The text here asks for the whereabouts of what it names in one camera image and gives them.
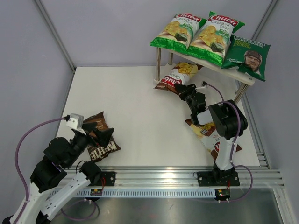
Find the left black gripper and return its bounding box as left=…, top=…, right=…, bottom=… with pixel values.
left=65, top=122, right=114, bottom=168

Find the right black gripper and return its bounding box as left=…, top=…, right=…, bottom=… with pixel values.
left=174, top=83, right=198, bottom=113

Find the brown Chuba chips bag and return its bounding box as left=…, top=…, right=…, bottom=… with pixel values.
left=154, top=62, right=203, bottom=95
left=185, top=118, right=242, bottom=161

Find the green Chuba cassava chips bag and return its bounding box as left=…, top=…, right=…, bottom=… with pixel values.
left=150, top=13, right=206, bottom=54

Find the dark green Real chips bag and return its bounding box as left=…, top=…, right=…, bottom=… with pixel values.
left=221, top=35, right=271, bottom=82

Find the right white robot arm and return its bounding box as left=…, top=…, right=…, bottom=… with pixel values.
left=174, top=84, right=248, bottom=187

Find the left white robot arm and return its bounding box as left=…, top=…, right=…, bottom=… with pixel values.
left=2, top=123, right=114, bottom=224

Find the white two-tier shelf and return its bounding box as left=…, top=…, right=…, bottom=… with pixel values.
left=154, top=47, right=256, bottom=104

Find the brown Kettle sea salt bag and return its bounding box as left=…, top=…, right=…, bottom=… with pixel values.
left=83, top=111, right=121, bottom=161

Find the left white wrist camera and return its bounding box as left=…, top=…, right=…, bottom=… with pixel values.
left=66, top=113, right=85, bottom=134

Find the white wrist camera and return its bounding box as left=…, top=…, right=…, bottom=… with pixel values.
left=196, top=81, right=207, bottom=91
left=66, top=113, right=85, bottom=134

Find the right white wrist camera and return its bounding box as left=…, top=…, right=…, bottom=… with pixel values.
left=196, top=81, right=207, bottom=91

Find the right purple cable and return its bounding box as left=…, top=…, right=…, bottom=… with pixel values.
left=205, top=83, right=254, bottom=203

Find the purple cable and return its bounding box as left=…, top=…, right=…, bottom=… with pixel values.
left=205, top=83, right=254, bottom=203
left=9, top=118, right=100, bottom=221

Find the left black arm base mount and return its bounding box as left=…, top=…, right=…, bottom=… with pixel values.
left=89, top=171, right=116, bottom=187

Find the white slotted cable duct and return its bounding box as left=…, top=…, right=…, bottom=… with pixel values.
left=50, top=188, right=217, bottom=199

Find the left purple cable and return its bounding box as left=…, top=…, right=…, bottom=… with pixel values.
left=9, top=118, right=100, bottom=221

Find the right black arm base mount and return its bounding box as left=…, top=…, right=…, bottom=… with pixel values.
left=197, top=171, right=240, bottom=187

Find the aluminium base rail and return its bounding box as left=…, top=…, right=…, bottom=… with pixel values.
left=101, top=166, right=285, bottom=188

